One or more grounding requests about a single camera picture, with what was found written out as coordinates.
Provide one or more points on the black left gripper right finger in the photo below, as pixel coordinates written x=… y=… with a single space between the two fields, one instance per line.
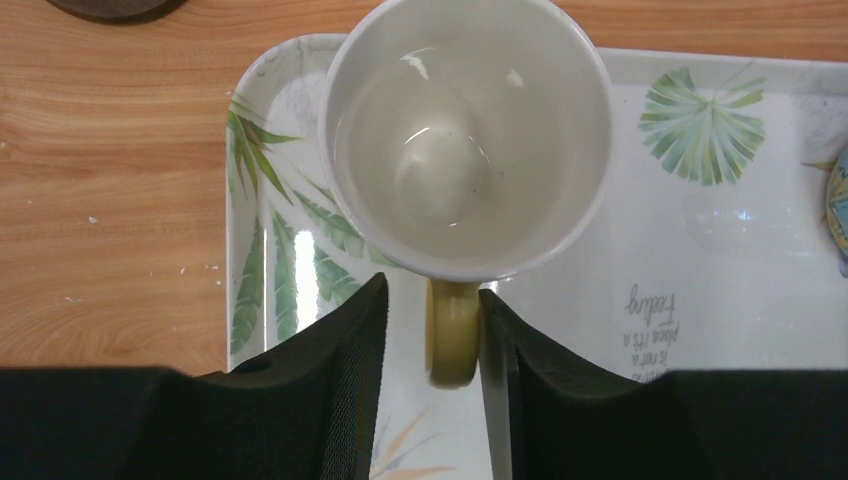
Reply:
x=551 y=414

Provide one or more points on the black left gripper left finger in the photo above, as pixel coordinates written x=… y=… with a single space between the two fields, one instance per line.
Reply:
x=305 y=409

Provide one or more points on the floral white serving tray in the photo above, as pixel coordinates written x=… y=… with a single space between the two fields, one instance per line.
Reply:
x=710 y=250

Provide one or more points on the pale yellow mug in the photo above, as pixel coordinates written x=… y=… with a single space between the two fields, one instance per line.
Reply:
x=467 y=142

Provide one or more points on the dark wooden coaster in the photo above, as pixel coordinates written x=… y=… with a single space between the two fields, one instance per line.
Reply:
x=118 y=11

